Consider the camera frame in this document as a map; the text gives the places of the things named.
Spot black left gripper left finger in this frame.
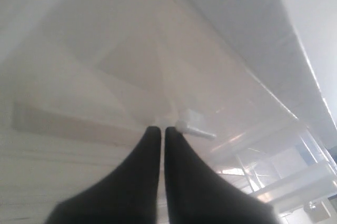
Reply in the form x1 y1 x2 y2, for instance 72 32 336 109
46 126 161 223

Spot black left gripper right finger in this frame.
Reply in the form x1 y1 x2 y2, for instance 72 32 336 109
164 127 281 224

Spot white plastic drawer cabinet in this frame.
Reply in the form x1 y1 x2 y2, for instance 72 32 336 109
1 0 336 223

